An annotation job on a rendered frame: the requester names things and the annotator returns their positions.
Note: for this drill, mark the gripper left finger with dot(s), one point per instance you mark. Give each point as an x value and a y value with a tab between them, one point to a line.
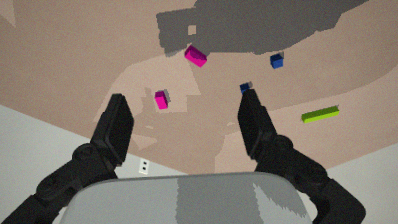
91	163

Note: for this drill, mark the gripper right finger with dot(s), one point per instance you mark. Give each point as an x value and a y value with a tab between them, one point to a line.
335	205

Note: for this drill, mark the lime green rectangular bar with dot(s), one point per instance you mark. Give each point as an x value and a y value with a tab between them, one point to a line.
320	114

